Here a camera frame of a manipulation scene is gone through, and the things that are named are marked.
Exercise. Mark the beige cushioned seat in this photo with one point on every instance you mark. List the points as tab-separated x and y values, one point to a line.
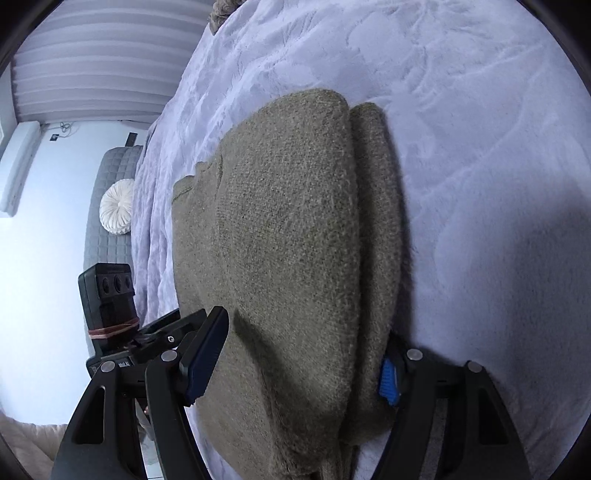
27	438

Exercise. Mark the olive brown knit sweater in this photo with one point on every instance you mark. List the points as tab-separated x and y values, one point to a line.
286	230

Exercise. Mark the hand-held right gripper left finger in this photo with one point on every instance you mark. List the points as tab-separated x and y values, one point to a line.
203	360

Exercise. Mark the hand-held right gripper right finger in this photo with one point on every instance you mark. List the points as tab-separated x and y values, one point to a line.
390	376

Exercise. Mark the small dark wall fixture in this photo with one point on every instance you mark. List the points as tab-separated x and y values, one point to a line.
130	138

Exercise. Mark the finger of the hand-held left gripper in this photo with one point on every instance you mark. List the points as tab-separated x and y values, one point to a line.
164	330

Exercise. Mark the white air conditioner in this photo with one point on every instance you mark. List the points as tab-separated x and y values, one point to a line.
18	166

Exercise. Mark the lavender plush blanket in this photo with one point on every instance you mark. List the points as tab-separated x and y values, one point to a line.
461	138

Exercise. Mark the grey quilted headboard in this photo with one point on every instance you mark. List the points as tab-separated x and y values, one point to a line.
106	251

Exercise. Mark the pale pleated curtain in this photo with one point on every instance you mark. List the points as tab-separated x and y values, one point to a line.
92	69

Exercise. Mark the white round pleated cushion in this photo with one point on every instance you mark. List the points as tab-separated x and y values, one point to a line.
115	207

